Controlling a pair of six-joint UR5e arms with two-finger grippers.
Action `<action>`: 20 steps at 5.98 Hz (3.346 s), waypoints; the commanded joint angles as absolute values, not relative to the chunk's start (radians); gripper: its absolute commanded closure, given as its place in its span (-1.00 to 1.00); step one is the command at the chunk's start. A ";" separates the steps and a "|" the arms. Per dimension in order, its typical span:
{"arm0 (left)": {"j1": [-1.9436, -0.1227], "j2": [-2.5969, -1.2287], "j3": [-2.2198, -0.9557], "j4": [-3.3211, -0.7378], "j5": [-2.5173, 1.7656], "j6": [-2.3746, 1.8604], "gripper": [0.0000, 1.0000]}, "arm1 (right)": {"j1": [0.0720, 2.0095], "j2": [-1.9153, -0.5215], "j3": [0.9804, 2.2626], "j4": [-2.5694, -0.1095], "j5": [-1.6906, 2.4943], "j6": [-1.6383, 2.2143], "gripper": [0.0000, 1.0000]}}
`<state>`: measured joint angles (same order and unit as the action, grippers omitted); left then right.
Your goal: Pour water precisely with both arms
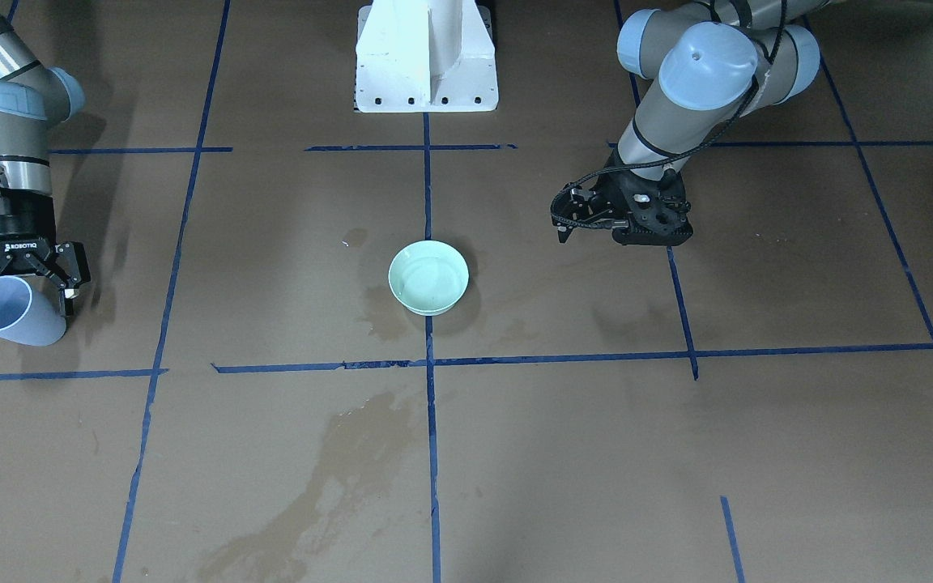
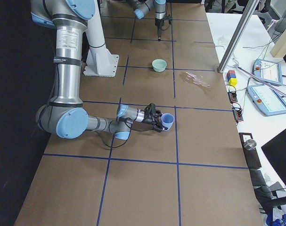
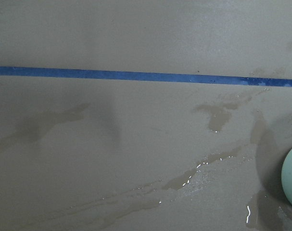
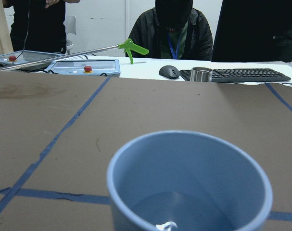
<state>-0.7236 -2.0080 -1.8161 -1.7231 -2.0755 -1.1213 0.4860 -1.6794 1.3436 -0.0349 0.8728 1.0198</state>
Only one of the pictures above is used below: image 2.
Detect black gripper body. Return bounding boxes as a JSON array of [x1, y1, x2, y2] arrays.
[[155, 18, 163, 30], [142, 114, 160, 126]]

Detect light blue plastic cup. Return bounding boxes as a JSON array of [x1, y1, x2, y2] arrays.
[[161, 113, 175, 130]]

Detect mint green ceramic bowl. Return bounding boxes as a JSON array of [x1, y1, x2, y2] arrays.
[[152, 59, 167, 73]]

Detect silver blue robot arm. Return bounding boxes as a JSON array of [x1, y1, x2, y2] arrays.
[[126, 0, 170, 41], [31, 0, 174, 140]]

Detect black orange electronics board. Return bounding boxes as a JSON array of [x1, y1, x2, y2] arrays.
[[228, 91, 238, 104], [232, 103, 244, 124]]

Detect red blue yellow cube blocks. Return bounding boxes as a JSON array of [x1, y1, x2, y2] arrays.
[[227, 70, 237, 87]]

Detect silver metal cylinder weight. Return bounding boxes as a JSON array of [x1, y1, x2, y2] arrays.
[[243, 139, 257, 151]]

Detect near teach pendant tablet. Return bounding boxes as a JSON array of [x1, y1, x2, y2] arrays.
[[247, 85, 286, 116]]

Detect teach pendant tablet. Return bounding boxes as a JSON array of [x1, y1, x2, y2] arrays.
[[247, 85, 286, 116], [253, 58, 283, 86]]

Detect far teach pendant tablet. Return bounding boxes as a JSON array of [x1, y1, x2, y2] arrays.
[[253, 58, 283, 86]]

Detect black monitor corner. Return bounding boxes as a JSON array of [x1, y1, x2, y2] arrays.
[[261, 129, 286, 185]]

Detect wooden board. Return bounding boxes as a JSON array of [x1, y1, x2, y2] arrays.
[[270, 29, 286, 58]]

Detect long thin metal rod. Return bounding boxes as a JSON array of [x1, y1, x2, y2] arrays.
[[234, 65, 286, 98]]

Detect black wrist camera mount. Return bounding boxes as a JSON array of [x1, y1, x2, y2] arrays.
[[163, 14, 173, 25], [144, 103, 156, 116]]

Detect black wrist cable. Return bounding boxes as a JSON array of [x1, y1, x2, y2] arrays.
[[95, 117, 155, 149]]

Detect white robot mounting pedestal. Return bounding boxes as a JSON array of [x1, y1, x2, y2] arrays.
[[84, 0, 119, 77]]

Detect silver aluminium frame post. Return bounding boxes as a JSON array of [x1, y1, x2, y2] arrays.
[[217, 0, 259, 73]]

